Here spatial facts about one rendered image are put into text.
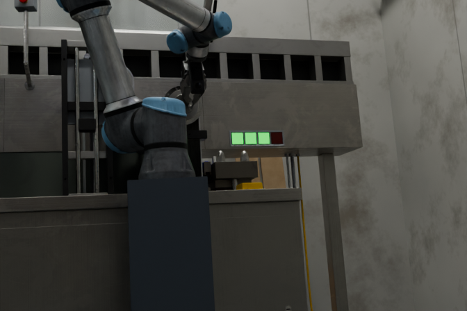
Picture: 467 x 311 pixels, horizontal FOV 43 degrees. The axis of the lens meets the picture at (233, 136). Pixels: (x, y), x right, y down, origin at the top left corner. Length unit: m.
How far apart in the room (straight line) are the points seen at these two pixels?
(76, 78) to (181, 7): 0.50
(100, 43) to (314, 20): 4.09
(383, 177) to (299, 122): 2.82
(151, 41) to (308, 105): 0.76
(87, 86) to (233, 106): 0.77
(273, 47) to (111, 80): 1.22
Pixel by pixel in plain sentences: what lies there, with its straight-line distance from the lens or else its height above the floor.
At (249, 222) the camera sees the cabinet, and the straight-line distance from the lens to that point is 1.92.
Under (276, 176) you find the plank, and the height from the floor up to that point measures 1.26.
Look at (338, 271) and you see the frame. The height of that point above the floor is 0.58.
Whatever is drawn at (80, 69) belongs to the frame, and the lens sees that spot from 2.10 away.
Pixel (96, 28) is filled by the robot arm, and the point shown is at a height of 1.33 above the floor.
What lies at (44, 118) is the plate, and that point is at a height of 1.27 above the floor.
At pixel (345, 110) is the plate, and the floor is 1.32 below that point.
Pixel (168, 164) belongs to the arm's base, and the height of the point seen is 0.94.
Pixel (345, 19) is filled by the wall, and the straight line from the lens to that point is 5.71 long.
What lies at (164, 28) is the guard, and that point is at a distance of 2.66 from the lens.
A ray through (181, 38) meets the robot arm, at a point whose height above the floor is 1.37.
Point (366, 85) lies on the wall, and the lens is 5.57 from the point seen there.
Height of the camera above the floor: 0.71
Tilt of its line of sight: 11 degrees up
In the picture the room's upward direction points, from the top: 4 degrees counter-clockwise
